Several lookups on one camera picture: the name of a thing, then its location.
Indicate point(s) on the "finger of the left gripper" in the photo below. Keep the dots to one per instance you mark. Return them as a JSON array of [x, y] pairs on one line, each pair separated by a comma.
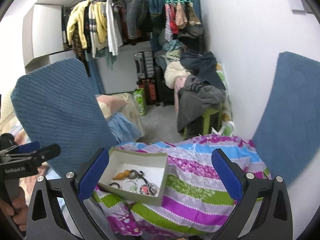
[[37, 157], [26, 148]]

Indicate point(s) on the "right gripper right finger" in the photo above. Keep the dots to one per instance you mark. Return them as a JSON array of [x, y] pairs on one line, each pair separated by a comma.
[[230, 173]]

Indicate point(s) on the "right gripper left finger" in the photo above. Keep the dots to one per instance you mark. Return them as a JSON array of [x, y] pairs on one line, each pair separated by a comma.
[[89, 174]]

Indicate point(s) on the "orange wooden gourd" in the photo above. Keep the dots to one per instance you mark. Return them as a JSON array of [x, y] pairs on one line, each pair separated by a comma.
[[122, 175]]

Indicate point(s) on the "pale green cardboard box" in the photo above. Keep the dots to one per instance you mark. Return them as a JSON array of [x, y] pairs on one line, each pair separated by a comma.
[[154, 166]]

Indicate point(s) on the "green woven ball charm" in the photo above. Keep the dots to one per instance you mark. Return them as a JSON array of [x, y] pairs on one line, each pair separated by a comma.
[[129, 186]]

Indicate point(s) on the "person's left hand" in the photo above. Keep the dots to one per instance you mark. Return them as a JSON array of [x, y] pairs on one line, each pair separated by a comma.
[[18, 210]]

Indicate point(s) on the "colourful striped floral bedsheet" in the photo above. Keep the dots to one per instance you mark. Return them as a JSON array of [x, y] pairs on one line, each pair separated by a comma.
[[195, 201]]

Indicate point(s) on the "blue quilted left cushion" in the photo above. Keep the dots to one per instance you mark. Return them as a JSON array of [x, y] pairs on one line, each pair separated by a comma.
[[56, 104]]

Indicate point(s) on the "blue quilted cushion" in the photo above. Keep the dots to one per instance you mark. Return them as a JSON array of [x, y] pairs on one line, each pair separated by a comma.
[[287, 137], [56, 104]]

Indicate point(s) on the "light blue cloth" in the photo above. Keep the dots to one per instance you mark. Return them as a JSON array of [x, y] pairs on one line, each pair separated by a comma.
[[123, 129]]

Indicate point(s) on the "green plastic stool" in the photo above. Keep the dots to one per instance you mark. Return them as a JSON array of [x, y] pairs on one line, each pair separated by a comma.
[[203, 125]]

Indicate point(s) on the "blue quilted right cushion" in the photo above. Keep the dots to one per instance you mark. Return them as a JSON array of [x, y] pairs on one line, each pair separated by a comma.
[[287, 137]]

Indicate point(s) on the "beige floral pillow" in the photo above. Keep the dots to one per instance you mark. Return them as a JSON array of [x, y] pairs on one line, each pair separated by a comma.
[[125, 104]]

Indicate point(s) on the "grey fleece blanket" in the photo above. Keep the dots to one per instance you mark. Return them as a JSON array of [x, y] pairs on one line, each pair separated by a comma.
[[194, 99]]

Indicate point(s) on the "green printed shopping bag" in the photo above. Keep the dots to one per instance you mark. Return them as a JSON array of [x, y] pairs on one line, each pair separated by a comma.
[[139, 96]]

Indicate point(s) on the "red black box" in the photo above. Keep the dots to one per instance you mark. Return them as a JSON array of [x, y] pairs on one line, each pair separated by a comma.
[[149, 91]]

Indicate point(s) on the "dark navy garment pile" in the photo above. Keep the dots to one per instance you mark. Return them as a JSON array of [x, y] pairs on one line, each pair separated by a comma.
[[203, 67]]

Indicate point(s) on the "cream white plush bundle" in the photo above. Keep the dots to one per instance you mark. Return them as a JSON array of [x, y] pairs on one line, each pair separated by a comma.
[[172, 72]]

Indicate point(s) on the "black grey suitcase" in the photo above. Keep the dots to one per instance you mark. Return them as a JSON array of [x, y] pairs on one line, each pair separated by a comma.
[[144, 65]]

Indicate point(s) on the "white hanging shirt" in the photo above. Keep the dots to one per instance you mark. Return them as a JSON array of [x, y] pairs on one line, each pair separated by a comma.
[[113, 32]]

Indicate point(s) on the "yellow hanging jacket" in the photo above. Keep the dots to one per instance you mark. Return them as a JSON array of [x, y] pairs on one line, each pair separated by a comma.
[[97, 19]]

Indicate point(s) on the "grey hanging fleece jacket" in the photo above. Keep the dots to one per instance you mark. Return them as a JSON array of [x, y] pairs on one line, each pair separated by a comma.
[[137, 17]]

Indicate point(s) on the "white wall cabinet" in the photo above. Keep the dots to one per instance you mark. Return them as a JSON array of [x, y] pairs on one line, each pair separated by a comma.
[[43, 39]]

